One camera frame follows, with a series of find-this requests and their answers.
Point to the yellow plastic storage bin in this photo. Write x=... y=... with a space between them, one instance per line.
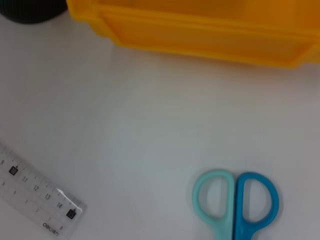
x=200 y=32

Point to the blue and teal scissors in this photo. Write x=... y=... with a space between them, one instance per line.
x=235 y=225

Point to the black mesh pen holder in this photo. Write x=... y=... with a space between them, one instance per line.
x=30 y=11

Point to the transparent plastic ruler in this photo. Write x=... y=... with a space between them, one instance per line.
x=32 y=195

